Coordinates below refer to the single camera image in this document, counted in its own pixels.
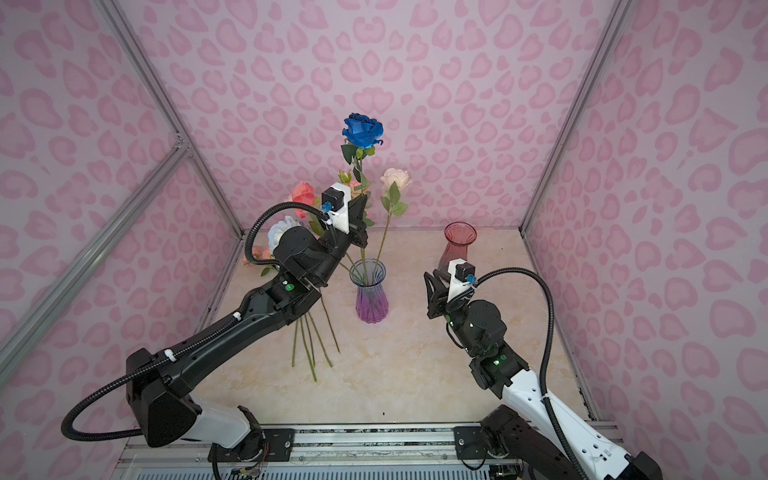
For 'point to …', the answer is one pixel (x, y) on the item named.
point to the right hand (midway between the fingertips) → (429, 272)
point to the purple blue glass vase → (372, 303)
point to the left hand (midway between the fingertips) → (363, 189)
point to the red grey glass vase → (458, 235)
